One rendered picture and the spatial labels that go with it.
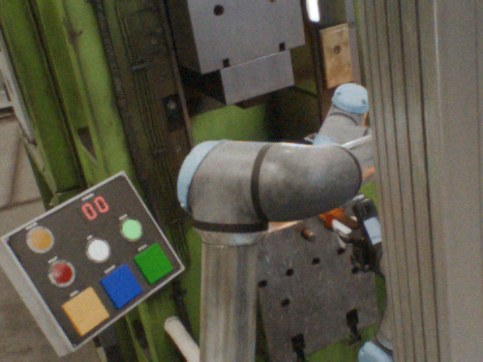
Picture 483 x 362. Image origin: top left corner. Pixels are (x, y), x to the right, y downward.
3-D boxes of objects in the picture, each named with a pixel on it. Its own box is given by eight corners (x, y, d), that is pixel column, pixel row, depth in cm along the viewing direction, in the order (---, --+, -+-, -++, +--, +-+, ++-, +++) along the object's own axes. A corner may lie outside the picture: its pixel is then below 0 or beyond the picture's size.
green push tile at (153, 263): (174, 268, 157) (157, 242, 157) (151, 285, 152) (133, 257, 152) (170, 270, 158) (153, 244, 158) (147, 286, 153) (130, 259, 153)
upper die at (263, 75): (294, 84, 175) (289, 48, 171) (226, 105, 169) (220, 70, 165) (228, 60, 211) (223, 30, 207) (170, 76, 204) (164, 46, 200)
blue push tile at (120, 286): (143, 291, 150) (126, 262, 150) (118, 309, 145) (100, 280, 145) (139, 292, 152) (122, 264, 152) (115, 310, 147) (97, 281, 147)
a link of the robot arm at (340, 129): (356, 149, 125) (372, 111, 131) (301, 146, 130) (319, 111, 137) (364, 179, 129) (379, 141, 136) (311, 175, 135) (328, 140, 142)
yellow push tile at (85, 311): (110, 315, 144) (91, 286, 144) (83, 335, 139) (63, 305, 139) (106, 317, 145) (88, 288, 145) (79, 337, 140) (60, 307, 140)
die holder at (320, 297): (379, 321, 207) (366, 194, 189) (273, 372, 195) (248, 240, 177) (290, 250, 255) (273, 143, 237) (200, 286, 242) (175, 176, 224)
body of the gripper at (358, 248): (347, 263, 155) (379, 286, 144) (344, 230, 151) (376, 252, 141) (375, 252, 157) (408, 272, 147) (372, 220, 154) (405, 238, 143)
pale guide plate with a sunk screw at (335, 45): (353, 80, 198) (347, 23, 191) (328, 89, 195) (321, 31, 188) (349, 79, 199) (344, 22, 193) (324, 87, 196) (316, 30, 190)
